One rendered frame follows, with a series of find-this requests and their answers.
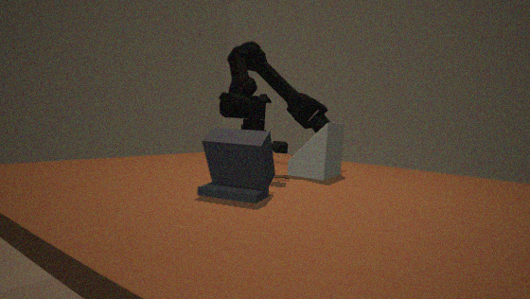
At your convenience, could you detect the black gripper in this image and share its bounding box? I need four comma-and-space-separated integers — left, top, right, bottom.
243, 118, 288, 153

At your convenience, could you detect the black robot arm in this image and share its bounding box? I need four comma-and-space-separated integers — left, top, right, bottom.
219, 42, 331, 133

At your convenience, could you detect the grey square panel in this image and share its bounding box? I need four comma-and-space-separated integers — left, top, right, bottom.
197, 128, 275, 203

